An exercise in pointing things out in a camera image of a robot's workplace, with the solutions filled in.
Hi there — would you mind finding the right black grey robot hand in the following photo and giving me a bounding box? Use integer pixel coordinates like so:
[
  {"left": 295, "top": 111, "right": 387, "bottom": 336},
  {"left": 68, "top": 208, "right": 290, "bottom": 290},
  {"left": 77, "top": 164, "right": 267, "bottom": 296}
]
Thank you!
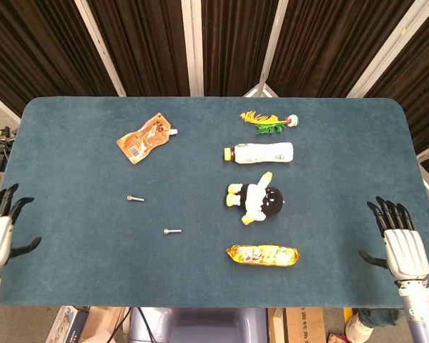
[{"left": 358, "top": 195, "right": 429, "bottom": 287}]

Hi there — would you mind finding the dark teal trouser leg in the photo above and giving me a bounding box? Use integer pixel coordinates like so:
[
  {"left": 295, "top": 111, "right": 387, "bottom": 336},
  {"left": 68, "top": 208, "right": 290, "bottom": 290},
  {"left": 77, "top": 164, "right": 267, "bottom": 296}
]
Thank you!
[{"left": 357, "top": 307, "right": 403, "bottom": 328}]

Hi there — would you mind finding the white sneaker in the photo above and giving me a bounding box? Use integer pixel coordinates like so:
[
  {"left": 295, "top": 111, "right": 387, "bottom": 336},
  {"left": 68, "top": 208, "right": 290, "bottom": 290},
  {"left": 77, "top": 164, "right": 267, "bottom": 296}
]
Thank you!
[{"left": 345, "top": 310, "right": 375, "bottom": 343}]

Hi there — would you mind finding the teal felt table cloth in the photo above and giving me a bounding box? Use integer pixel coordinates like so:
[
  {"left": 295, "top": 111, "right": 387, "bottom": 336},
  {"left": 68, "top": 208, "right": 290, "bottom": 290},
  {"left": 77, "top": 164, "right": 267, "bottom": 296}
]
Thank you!
[{"left": 0, "top": 96, "right": 429, "bottom": 309}]

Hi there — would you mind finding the printed white blue box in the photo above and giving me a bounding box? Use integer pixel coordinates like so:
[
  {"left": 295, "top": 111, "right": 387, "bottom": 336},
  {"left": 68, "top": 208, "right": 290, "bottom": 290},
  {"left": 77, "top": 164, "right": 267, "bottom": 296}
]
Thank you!
[{"left": 44, "top": 306, "right": 91, "bottom": 343}]

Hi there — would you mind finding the brown cardboard box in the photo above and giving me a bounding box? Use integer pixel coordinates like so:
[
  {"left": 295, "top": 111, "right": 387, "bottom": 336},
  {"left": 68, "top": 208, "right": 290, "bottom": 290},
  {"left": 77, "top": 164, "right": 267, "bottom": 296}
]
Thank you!
[{"left": 285, "top": 307, "right": 326, "bottom": 343}]

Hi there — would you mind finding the light wooden board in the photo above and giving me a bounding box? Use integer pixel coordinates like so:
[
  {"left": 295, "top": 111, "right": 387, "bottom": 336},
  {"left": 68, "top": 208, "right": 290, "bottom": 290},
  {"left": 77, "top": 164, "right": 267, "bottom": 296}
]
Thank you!
[{"left": 79, "top": 306, "right": 129, "bottom": 343}]

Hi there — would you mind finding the golden foil snack package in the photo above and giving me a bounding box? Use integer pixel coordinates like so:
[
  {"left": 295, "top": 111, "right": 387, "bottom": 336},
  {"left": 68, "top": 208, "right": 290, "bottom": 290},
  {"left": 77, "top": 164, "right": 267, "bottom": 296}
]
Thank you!
[{"left": 225, "top": 244, "right": 301, "bottom": 267}]

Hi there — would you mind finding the narrow wooden plank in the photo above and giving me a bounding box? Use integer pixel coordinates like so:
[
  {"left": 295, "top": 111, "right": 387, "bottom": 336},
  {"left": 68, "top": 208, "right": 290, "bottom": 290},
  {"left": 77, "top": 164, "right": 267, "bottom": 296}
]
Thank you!
[{"left": 267, "top": 307, "right": 286, "bottom": 343}]

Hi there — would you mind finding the black white plush doll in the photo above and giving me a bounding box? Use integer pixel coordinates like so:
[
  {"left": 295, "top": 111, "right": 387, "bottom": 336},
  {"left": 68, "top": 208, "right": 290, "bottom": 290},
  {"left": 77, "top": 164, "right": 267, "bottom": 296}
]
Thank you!
[{"left": 225, "top": 171, "right": 286, "bottom": 226}]

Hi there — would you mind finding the yellow green feather shuttlecock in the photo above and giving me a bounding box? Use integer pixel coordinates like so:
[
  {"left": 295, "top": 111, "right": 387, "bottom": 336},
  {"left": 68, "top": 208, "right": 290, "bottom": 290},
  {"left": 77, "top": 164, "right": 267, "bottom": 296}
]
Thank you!
[{"left": 240, "top": 111, "right": 300, "bottom": 136}]

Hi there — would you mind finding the white bottle with yellow cap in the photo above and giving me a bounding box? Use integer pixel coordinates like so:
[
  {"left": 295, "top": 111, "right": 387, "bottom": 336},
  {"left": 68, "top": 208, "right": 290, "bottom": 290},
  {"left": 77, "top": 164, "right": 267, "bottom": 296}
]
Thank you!
[{"left": 222, "top": 141, "right": 295, "bottom": 165}]

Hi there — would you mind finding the orange spout drink pouch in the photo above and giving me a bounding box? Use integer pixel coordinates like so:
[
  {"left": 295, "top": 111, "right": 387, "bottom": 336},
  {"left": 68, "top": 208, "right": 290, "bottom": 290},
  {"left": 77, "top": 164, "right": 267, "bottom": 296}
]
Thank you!
[{"left": 116, "top": 112, "right": 179, "bottom": 165}]

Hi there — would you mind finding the grey robot torso base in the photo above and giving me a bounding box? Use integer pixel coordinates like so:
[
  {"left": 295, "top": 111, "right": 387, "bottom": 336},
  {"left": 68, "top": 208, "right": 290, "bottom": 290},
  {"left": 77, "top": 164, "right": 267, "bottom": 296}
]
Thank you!
[{"left": 128, "top": 307, "right": 269, "bottom": 343}]

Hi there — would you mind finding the dark brown pleated curtain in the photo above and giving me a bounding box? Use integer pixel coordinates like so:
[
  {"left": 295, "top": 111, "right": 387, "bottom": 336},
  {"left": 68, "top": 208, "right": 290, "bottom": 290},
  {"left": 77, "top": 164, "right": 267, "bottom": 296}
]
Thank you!
[{"left": 0, "top": 0, "right": 429, "bottom": 169}]

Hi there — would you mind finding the black torso cable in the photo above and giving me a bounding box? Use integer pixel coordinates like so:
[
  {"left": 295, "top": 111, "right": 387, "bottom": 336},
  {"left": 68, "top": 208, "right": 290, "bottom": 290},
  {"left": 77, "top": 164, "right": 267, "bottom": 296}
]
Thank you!
[{"left": 136, "top": 307, "right": 155, "bottom": 343}]

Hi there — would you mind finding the white frame post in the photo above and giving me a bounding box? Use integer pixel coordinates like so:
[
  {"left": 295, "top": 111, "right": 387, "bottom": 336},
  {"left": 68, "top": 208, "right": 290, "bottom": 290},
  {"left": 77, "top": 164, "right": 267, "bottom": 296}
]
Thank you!
[
  {"left": 242, "top": 0, "right": 290, "bottom": 98},
  {"left": 74, "top": 0, "right": 127, "bottom": 97},
  {"left": 181, "top": 0, "right": 204, "bottom": 96},
  {"left": 346, "top": 0, "right": 429, "bottom": 98}
]

